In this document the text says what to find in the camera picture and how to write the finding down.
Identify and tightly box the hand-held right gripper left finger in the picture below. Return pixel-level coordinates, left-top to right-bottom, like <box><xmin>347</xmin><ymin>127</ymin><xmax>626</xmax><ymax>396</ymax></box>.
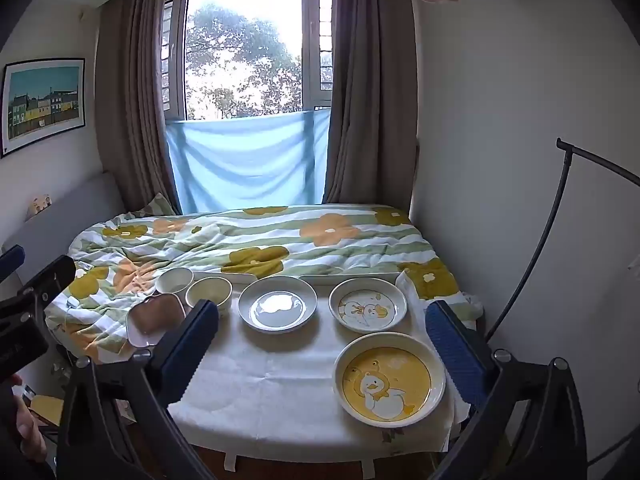
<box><xmin>57</xmin><ymin>299</ymin><xmax>221</xmax><ymax>480</ymax></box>

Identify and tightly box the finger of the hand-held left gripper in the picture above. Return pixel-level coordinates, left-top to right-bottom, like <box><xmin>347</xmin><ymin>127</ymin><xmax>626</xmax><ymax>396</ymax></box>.
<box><xmin>17</xmin><ymin>255</ymin><xmax>77</xmax><ymax>308</ymax></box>
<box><xmin>0</xmin><ymin>244</ymin><xmax>27</xmax><ymax>282</ymax></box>

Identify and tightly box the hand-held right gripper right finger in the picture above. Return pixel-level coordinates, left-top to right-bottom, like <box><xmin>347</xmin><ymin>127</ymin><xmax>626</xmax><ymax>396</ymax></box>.
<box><xmin>425</xmin><ymin>300</ymin><xmax>588</xmax><ymax>480</ymax></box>

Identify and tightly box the pink square dish with handles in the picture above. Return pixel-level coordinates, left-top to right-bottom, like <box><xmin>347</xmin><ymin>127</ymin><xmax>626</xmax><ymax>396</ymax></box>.
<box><xmin>125</xmin><ymin>294</ymin><xmax>187</xmax><ymax>348</ymax></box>

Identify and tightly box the white bowl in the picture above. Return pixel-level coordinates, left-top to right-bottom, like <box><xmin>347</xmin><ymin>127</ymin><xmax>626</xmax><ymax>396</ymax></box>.
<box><xmin>154</xmin><ymin>267</ymin><xmax>195</xmax><ymax>296</ymax></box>

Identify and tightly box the white grey plate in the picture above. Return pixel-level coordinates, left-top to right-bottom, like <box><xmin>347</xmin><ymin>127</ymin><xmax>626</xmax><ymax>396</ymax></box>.
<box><xmin>238</xmin><ymin>276</ymin><xmax>318</xmax><ymax>335</ymax></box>

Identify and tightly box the small duck print plate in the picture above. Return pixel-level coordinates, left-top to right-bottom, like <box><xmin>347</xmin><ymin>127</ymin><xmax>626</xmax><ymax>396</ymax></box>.
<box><xmin>328</xmin><ymin>278</ymin><xmax>408</xmax><ymax>334</ymax></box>

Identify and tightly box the person's left hand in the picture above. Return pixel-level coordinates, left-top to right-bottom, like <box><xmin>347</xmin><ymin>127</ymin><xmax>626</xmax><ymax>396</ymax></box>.
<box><xmin>10</xmin><ymin>372</ymin><xmax>49</xmax><ymax>463</ymax></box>

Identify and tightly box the small yellow toy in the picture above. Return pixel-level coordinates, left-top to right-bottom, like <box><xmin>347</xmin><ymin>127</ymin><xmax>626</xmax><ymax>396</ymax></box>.
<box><xmin>27</xmin><ymin>194</ymin><xmax>53</xmax><ymax>218</ymax></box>

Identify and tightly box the grey headboard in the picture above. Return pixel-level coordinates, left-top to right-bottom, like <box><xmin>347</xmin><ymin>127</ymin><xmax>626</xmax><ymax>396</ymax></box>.
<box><xmin>0</xmin><ymin>172</ymin><xmax>126</xmax><ymax>281</ymax></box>

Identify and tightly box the white floral tablecloth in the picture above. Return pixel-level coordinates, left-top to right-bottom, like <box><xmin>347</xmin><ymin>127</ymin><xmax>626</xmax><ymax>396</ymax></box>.
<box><xmin>167</xmin><ymin>275</ymin><xmax>471</xmax><ymax>456</ymax></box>
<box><xmin>167</xmin><ymin>269</ymin><xmax>473</xmax><ymax>466</ymax></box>

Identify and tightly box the green striped pillow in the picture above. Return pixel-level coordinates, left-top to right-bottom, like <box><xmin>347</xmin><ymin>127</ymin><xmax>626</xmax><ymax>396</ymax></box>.
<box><xmin>135</xmin><ymin>192</ymin><xmax>176</xmax><ymax>218</ymax></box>

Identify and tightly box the floral striped blanket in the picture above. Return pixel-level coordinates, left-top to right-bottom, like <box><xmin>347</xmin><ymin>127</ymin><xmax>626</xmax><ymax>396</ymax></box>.
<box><xmin>45</xmin><ymin>203</ymin><xmax>483</xmax><ymax>366</ymax></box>

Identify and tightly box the black metal stand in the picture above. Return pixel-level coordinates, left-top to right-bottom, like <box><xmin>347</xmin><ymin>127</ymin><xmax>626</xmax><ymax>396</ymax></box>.
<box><xmin>485</xmin><ymin>137</ymin><xmax>640</xmax><ymax>341</ymax></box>

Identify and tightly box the brown curtain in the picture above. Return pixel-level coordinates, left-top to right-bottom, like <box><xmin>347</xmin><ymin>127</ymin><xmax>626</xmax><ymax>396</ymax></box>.
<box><xmin>324</xmin><ymin>0</ymin><xmax>420</xmax><ymax>206</ymax></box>
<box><xmin>95</xmin><ymin>0</ymin><xmax>183</xmax><ymax>216</ymax></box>

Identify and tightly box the light blue cloth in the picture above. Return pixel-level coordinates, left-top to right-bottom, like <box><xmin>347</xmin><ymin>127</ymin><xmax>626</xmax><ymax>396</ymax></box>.
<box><xmin>165</xmin><ymin>109</ymin><xmax>331</xmax><ymax>213</ymax></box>

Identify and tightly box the window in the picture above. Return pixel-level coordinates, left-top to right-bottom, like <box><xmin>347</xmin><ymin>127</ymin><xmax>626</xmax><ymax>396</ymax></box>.
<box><xmin>162</xmin><ymin>0</ymin><xmax>335</xmax><ymax>122</ymax></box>

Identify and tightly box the wall poster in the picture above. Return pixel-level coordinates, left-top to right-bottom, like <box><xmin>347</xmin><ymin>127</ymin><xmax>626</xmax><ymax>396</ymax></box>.
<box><xmin>0</xmin><ymin>58</ymin><xmax>86</xmax><ymax>159</ymax></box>

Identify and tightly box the black cable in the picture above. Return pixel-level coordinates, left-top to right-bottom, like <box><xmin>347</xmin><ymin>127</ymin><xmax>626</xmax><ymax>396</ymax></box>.
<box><xmin>585</xmin><ymin>430</ymin><xmax>640</xmax><ymax>466</ymax></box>

